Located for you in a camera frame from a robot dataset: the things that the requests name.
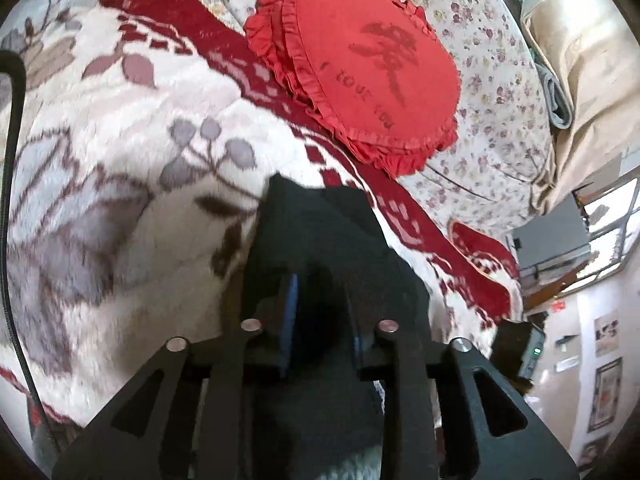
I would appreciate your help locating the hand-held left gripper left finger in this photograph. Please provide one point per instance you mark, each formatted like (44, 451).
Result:
(289, 320)

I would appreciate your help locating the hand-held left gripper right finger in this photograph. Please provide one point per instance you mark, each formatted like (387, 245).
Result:
(356, 347)

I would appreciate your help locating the black pants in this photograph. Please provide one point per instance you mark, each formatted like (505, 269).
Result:
(330, 260)

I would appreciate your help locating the black device with green light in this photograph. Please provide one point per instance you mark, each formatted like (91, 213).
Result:
(520, 350)

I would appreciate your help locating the red and white fleece blanket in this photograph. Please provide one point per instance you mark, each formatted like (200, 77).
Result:
(125, 200)

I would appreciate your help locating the grey box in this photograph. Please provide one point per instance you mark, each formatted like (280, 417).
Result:
(550, 232)

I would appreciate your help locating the floral bed sheet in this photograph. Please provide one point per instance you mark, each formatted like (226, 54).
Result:
(490, 125)

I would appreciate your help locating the red ruffled heart pillow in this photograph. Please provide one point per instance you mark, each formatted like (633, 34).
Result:
(370, 70)

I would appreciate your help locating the window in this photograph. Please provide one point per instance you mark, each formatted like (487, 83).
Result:
(610, 220)

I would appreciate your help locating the grey folded cloth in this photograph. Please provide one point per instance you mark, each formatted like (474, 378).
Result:
(557, 100)

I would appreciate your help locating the beige curtain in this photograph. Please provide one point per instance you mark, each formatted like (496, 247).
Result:
(585, 85)

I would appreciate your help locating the small wall picture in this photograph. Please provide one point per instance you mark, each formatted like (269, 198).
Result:
(606, 335)

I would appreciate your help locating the framed wall picture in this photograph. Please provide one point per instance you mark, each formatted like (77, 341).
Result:
(606, 395)

